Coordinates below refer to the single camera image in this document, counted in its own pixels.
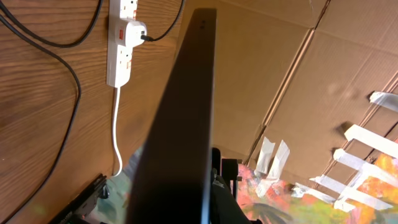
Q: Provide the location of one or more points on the blue Galaxy smartphone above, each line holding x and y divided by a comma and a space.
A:
172, 180

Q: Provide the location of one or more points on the white power strip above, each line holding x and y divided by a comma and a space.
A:
118, 55

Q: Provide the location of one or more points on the cardboard backdrop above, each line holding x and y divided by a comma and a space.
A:
297, 72

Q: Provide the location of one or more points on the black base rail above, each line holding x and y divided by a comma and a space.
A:
77, 210

